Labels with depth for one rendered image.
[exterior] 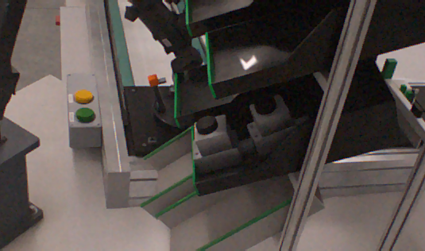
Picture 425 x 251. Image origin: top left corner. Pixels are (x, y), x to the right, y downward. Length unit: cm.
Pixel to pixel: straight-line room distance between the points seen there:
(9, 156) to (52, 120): 43
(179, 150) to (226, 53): 36
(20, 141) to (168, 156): 27
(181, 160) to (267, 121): 34
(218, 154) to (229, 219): 16
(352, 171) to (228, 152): 58
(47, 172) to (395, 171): 78
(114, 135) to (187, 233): 36
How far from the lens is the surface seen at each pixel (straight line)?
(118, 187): 122
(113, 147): 125
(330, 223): 132
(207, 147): 82
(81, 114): 131
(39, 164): 136
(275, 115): 81
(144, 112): 133
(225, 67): 77
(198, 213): 102
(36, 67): 332
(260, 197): 94
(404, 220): 92
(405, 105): 89
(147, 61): 162
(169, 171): 112
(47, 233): 121
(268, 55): 77
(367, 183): 141
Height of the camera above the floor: 175
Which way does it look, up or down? 36 degrees down
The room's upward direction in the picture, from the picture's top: 10 degrees clockwise
